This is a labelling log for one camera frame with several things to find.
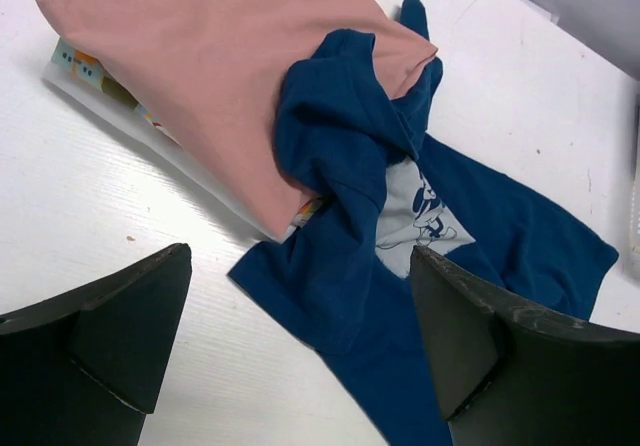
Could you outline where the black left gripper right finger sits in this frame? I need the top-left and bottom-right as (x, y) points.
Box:
(410, 247), (639, 446)

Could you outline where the pink folded t shirt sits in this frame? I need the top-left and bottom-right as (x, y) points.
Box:
(36, 0), (437, 239)

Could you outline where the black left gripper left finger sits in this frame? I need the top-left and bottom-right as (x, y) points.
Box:
(1, 243), (192, 445)

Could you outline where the blue t shirt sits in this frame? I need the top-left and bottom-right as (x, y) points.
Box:
(230, 29), (618, 445)

